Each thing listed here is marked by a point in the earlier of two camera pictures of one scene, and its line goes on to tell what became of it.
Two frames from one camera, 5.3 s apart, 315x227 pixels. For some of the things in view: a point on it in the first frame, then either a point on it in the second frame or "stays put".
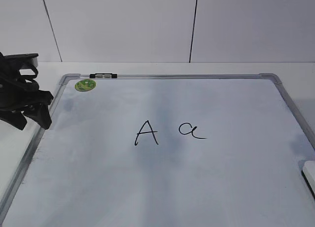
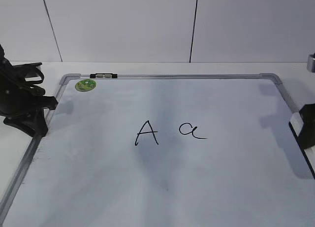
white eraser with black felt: x=308 y=172 to x=296 y=123
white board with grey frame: x=167 y=150 stays put
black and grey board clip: x=103 y=76 stays put
